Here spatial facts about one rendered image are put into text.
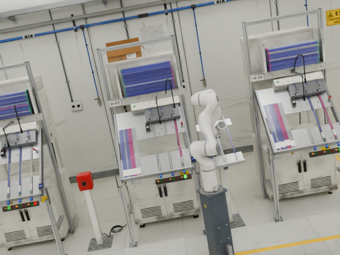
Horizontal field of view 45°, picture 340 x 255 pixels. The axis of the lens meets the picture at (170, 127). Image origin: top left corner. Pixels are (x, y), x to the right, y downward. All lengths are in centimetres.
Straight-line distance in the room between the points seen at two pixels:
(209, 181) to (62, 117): 304
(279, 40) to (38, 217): 307
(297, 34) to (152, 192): 218
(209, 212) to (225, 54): 278
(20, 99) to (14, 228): 135
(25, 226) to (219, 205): 217
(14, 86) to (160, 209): 196
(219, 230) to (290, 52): 187
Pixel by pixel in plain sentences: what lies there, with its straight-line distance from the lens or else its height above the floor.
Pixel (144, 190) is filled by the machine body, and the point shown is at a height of 43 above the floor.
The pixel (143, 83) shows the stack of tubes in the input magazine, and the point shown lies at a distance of 404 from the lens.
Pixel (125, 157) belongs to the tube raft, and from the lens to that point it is 392.
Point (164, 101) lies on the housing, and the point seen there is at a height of 129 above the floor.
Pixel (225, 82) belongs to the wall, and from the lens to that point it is 565.
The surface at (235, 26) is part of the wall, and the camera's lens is 559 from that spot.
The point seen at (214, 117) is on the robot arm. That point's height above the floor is 120.
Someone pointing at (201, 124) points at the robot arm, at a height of 125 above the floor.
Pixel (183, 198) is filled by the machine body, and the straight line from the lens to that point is 428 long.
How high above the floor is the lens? 216
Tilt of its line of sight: 16 degrees down
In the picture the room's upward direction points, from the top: 10 degrees counter-clockwise
